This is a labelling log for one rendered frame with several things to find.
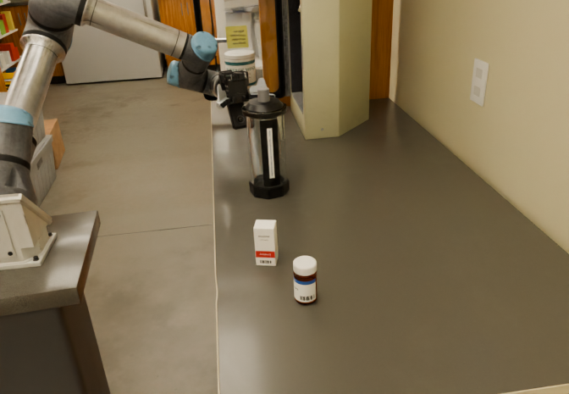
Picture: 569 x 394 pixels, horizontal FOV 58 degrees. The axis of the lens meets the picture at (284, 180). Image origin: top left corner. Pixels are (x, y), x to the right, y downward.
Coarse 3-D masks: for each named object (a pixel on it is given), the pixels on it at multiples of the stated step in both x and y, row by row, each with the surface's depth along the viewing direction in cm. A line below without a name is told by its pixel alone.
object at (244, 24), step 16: (208, 0) 175; (224, 0) 175; (240, 0) 174; (256, 0) 174; (272, 0) 174; (208, 16) 177; (224, 16) 177; (240, 16) 177; (256, 16) 177; (272, 16) 176; (208, 32) 179; (224, 32) 179; (240, 32) 179; (256, 32) 179; (272, 32) 179; (224, 48) 182; (240, 48) 181; (256, 48) 181; (272, 48) 181; (224, 64) 184; (240, 64) 184; (256, 64) 184; (272, 64) 184; (256, 80) 186; (272, 80) 186
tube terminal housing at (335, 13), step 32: (320, 0) 146; (352, 0) 152; (320, 32) 150; (352, 32) 157; (320, 64) 154; (352, 64) 161; (320, 96) 158; (352, 96) 166; (320, 128) 163; (352, 128) 171
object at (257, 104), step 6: (258, 90) 120; (264, 90) 119; (258, 96) 120; (264, 96) 120; (252, 102) 121; (258, 102) 121; (264, 102) 120; (270, 102) 120; (276, 102) 120; (246, 108) 120; (252, 108) 119; (258, 108) 118; (264, 108) 118; (270, 108) 118; (276, 108) 119
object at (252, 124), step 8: (248, 112) 119; (256, 112) 118; (264, 112) 118; (272, 112) 118; (248, 120) 121; (256, 120) 119; (280, 120) 121; (248, 128) 122; (256, 128) 120; (280, 128) 122; (248, 136) 124; (256, 136) 121; (280, 136) 123; (248, 144) 125; (256, 144) 122; (280, 144) 123; (256, 152) 123; (280, 152) 124; (256, 160) 124; (280, 160) 125; (256, 168) 125; (280, 168) 126; (256, 176) 126; (280, 176) 127; (256, 184) 128; (280, 184) 127
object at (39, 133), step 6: (0, 96) 338; (0, 102) 325; (42, 114) 355; (42, 120) 355; (36, 126) 341; (42, 126) 354; (36, 132) 342; (42, 132) 353; (36, 138) 342; (42, 138) 354
